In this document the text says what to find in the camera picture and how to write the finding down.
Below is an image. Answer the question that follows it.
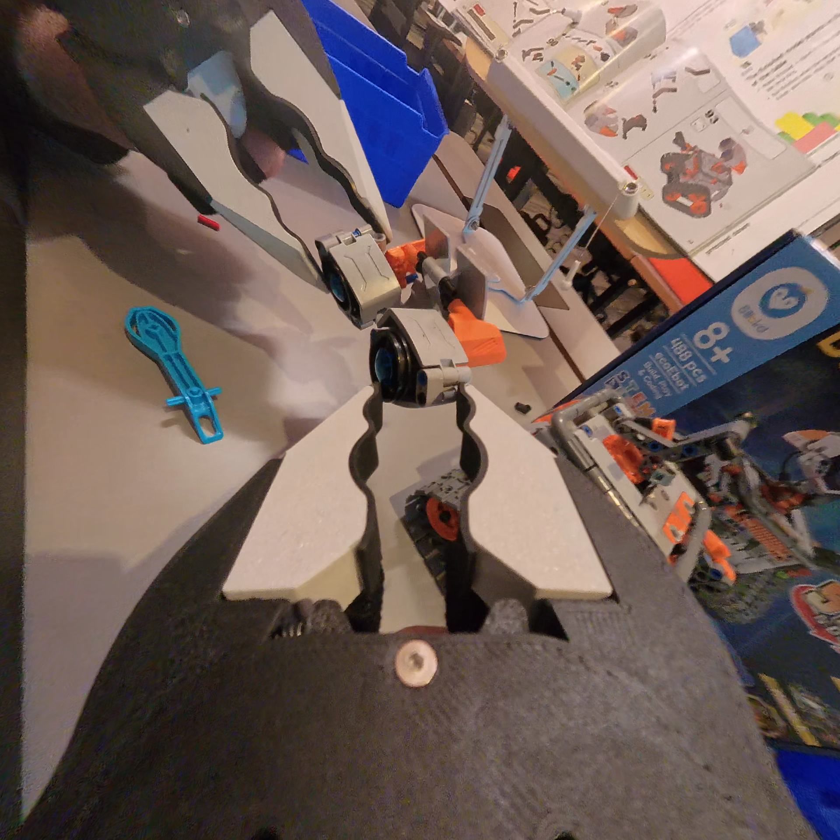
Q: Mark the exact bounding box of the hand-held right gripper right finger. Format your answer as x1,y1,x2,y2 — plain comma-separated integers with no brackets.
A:
460,388,615,606

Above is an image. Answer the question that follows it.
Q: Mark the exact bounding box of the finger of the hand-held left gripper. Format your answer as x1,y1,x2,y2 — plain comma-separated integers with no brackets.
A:
142,92,329,283
247,11,392,240

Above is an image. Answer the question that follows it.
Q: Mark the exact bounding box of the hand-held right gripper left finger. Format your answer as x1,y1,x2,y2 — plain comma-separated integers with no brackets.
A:
224,388,382,606

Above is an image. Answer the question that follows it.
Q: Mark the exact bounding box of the grey orange tracked toy robot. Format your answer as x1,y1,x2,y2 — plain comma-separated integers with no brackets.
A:
401,394,742,585

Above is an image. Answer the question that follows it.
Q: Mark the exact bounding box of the blue plastic brick separator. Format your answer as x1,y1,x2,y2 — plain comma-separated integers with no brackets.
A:
125,306,224,445

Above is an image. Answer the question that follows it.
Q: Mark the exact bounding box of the white articulated holder stand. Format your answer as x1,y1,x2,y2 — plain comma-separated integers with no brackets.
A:
411,116,644,345

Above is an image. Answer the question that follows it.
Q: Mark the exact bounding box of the blue robot kit box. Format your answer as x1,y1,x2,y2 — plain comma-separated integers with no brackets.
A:
532,234,840,749

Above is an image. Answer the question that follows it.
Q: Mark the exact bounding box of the black perforated foam mat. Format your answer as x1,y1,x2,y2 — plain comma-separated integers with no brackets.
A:
0,132,27,840

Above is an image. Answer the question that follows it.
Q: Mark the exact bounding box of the white instruction booklet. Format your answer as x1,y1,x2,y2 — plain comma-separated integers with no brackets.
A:
453,0,840,257

